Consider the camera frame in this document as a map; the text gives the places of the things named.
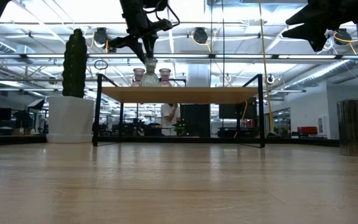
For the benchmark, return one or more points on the black aluminium table frame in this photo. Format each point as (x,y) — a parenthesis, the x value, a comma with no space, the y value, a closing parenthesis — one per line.
(11,140)

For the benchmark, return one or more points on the white faceted planter pot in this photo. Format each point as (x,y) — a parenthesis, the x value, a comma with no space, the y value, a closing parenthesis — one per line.
(70,119)

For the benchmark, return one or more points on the green cactus plant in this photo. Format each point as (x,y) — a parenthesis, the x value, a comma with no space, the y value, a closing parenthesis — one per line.
(75,62)

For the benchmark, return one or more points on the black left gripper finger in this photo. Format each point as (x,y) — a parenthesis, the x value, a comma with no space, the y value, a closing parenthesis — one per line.
(150,46)
(138,49)

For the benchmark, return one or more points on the red box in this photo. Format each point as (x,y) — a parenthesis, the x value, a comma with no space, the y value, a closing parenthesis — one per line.
(307,130)

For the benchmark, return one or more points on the person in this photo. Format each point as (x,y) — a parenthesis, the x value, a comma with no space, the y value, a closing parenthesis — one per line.
(169,118)

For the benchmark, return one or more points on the black cabinet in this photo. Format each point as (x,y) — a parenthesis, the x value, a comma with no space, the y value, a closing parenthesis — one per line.
(196,119)

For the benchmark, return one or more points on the wooden shelf with black legs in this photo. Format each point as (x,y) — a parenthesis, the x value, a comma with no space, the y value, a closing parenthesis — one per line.
(179,95)

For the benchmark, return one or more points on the pink ribbed glass candlestick holder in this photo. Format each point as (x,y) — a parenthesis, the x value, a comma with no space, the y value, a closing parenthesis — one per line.
(165,76)
(138,76)

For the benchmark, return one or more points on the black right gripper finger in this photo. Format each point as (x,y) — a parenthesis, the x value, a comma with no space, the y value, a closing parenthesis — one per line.
(317,35)
(309,17)

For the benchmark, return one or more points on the clear ribbed glass vase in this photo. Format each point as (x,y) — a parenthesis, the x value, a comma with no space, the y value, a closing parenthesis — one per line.
(150,76)

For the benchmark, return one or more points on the silver-lidded glass candle jar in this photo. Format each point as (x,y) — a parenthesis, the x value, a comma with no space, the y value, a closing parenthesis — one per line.
(357,127)

